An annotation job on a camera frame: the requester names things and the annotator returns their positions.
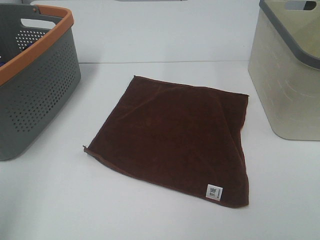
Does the brown towel with white label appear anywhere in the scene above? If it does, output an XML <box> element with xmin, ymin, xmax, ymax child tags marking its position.
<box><xmin>84</xmin><ymin>76</ymin><xmax>249</xmax><ymax>208</ymax></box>

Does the beige basket grey rim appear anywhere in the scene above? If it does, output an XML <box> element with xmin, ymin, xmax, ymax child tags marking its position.
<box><xmin>248</xmin><ymin>0</ymin><xmax>320</xmax><ymax>141</ymax></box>

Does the grey perforated basket orange rim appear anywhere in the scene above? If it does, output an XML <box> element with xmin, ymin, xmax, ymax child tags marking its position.
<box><xmin>0</xmin><ymin>3</ymin><xmax>81</xmax><ymax>161</ymax></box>

